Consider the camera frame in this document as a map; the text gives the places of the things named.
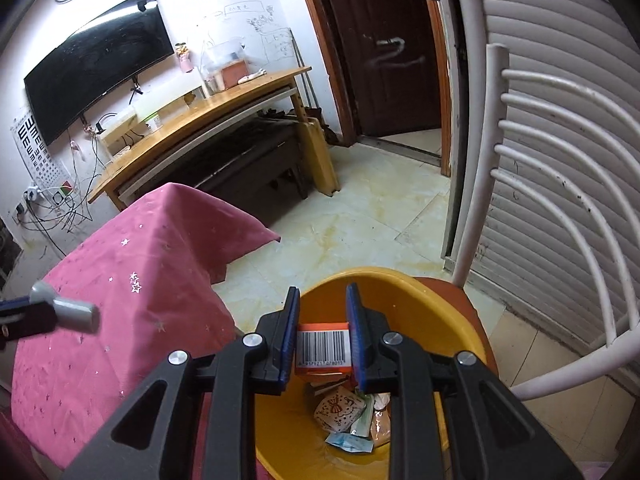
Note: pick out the green snack bag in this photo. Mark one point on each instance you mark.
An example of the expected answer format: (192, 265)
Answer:
(362, 425)

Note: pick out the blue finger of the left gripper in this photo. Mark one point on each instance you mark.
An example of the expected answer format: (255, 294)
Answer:
(14, 306)

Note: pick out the white desk shelf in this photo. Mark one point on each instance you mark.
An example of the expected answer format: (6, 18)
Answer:
(136, 121)

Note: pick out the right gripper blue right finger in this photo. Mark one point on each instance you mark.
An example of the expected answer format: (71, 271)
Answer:
(358, 335)

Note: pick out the wooden desk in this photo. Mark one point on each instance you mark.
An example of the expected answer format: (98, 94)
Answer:
(182, 135)

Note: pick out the white metal chair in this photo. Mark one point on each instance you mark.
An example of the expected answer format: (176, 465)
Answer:
(618, 348)

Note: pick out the cartoon printed white bag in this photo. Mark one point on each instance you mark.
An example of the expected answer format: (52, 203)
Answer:
(339, 409)

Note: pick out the white jar green lid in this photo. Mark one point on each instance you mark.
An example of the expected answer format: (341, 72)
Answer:
(153, 122)

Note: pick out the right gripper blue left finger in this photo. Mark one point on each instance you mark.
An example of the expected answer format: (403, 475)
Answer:
(287, 335)

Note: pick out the eye chart poster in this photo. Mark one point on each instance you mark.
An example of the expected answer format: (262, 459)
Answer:
(50, 176)

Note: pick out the orange carton box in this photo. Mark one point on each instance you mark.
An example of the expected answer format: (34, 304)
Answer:
(323, 348)

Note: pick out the pink star tablecloth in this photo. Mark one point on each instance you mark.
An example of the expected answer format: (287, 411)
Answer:
(151, 271)

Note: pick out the dark brown door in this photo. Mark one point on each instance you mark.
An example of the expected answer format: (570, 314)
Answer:
(389, 51)

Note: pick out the pink box on desk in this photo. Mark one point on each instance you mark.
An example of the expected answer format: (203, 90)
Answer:
(231, 73)

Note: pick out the grey white tube bottle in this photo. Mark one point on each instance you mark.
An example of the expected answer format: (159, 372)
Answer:
(72, 314)

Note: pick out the pink wall holder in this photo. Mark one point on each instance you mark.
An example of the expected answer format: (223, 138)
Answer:
(184, 57)

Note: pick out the white power strip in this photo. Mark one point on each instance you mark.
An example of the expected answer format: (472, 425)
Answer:
(31, 195)

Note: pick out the light blue paper receipt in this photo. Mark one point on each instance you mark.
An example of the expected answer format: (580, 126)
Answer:
(350, 444)

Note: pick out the yellow trash bin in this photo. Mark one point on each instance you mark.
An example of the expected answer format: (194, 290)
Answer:
(417, 326)

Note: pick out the black wall television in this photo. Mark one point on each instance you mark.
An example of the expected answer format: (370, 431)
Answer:
(107, 51)

